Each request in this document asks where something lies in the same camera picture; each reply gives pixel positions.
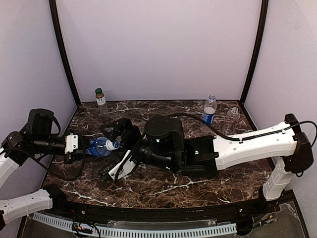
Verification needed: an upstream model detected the Pepsi bottle blue cap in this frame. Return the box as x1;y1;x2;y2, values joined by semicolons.
203;93;217;125

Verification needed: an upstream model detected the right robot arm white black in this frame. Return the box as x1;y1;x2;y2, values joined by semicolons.
100;114;314;203

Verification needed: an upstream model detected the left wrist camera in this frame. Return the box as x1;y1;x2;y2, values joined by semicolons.
64;133;79;154

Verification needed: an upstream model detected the black frame post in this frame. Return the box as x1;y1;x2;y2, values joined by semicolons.
49;0;81;107
239;0;269;105

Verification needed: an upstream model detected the right black frame post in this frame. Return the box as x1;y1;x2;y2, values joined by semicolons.
239;0;269;105

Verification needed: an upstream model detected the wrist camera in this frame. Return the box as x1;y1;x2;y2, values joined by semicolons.
64;133;79;154
99;150;138;181

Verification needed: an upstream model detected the black front rail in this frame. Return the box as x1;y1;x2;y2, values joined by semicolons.
45;199;274;224

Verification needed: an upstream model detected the white slotted cable duct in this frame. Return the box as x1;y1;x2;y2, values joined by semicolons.
33;213;237;238

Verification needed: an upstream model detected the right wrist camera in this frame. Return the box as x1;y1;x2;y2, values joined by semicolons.
99;150;138;181

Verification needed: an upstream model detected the Starbucks bottle green cap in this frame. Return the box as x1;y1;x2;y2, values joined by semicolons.
95;88;108;115

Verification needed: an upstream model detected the left black frame post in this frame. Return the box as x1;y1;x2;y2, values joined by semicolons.
49;0;81;107

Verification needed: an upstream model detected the clear bottle without label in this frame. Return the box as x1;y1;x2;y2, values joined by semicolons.
221;107;240;135

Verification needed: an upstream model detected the white Pocari bottle cap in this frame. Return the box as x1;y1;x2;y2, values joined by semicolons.
105;140;119;151

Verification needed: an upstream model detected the small blue label water bottle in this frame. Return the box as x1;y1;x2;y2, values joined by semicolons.
85;136;112;157

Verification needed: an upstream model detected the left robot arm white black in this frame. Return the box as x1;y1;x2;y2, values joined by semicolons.
0;109;86;228

